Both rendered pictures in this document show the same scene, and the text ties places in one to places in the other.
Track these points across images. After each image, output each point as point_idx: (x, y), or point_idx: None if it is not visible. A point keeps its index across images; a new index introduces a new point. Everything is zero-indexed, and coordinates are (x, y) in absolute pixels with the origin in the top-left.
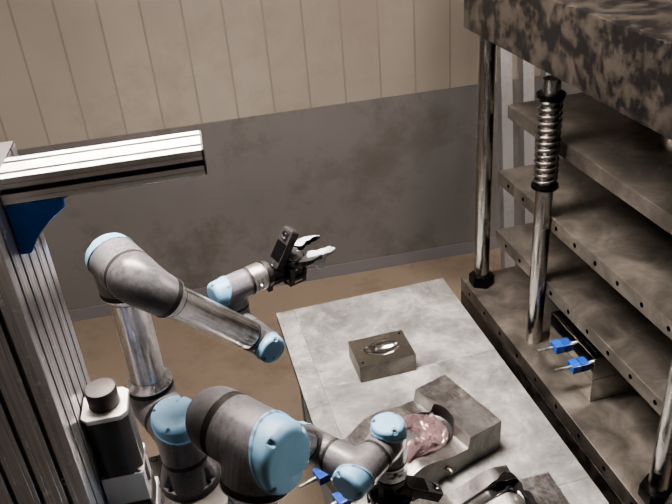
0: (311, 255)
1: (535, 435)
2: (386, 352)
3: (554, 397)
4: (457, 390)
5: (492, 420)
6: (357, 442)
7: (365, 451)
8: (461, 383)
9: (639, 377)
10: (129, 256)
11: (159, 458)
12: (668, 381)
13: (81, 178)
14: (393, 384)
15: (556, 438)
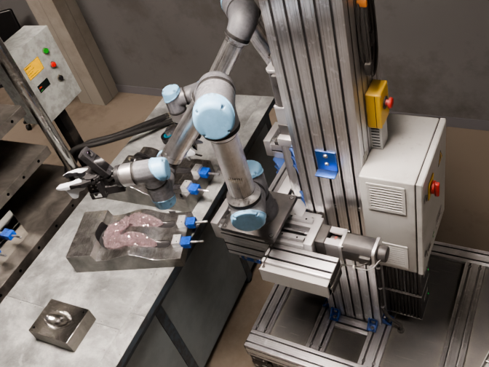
0: (84, 169)
1: (73, 225)
2: (58, 322)
3: (34, 246)
4: (76, 241)
5: (87, 213)
6: (151, 250)
7: (189, 86)
8: (54, 279)
9: (25, 168)
10: (210, 73)
11: (267, 234)
12: (44, 118)
13: None
14: (83, 304)
15: (69, 218)
